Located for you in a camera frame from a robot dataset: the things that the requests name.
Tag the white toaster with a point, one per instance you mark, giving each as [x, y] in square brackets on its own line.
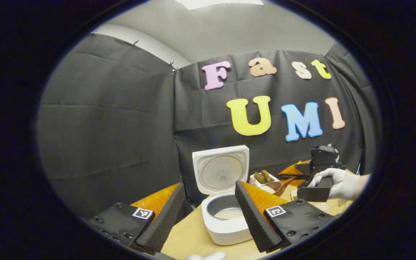
[274, 178]

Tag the white rice cooker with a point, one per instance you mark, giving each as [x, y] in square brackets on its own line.
[226, 231]

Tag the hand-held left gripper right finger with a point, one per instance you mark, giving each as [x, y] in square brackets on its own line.
[253, 220]

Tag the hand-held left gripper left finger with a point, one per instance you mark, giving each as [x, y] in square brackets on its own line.
[161, 224]

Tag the large ceiling light panel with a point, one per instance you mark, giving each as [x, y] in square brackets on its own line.
[219, 3]

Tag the brown bread slice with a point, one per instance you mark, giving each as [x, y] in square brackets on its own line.
[266, 176]
[259, 177]

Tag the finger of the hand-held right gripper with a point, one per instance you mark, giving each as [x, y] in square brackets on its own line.
[291, 169]

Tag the brown wooden spoon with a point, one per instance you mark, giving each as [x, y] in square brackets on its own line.
[278, 186]

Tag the pale green plate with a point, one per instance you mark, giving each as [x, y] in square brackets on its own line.
[294, 195]

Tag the black backdrop cloth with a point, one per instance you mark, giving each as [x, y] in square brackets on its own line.
[103, 126]

